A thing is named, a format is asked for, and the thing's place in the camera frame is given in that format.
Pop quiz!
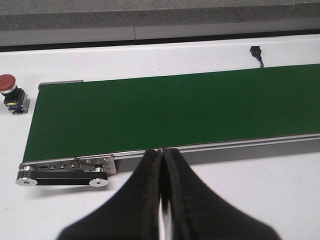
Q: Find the black sensor with cable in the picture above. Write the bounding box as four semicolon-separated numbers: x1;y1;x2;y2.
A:
249;45;264;68

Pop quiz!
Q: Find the aluminium conveyor side rail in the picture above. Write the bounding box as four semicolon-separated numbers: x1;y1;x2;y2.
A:
109;133;320;161

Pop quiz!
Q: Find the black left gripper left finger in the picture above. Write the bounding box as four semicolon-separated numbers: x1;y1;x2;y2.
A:
58;150;162;240

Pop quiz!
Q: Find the steel conveyor end plate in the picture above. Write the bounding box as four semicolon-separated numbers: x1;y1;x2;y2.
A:
19;154;117;175

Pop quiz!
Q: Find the green conveyor belt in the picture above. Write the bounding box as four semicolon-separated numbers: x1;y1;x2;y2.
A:
23;64;320;163

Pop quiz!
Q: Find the black conveyor drive belt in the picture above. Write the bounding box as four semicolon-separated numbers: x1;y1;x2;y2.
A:
15;170;108;187

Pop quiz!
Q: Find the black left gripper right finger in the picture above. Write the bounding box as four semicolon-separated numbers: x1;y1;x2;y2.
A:
160;148;280;240

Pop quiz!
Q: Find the left grey stone slab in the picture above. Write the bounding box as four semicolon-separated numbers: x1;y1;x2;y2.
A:
0;0;320;31

